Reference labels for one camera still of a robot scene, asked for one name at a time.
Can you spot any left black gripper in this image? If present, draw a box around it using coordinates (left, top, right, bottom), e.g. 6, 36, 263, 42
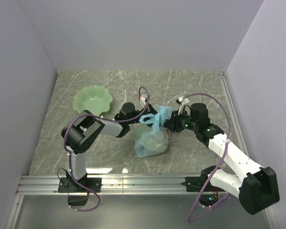
128, 103, 169, 127

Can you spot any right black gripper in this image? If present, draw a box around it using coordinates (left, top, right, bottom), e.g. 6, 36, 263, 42
164, 107, 199, 133

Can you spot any light blue plastic bag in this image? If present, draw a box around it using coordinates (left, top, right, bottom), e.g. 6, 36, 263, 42
133, 104, 174, 158

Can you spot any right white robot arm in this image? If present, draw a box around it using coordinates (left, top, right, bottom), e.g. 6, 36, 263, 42
164, 103, 280, 215

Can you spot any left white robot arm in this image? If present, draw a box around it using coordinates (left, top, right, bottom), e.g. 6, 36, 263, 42
61, 103, 157, 192

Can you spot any light green wavy plate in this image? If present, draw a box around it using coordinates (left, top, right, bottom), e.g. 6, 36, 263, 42
73, 85, 113, 116

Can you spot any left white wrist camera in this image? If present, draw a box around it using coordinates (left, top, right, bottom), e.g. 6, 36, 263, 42
139, 94, 149, 107

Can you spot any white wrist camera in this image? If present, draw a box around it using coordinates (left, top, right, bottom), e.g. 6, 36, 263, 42
176, 97, 189, 115
139, 94, 149, 107

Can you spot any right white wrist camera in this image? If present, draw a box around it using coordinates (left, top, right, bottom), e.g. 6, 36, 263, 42
176, 97, 189, 115

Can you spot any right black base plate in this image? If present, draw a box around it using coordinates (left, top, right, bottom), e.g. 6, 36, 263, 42
181, 176, 224, 192

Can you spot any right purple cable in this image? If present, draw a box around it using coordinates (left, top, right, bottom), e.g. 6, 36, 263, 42
187, 93, 232, 223

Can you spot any aluminium rail frame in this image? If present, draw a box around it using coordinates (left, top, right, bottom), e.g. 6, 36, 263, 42
7, 70, 277, 229

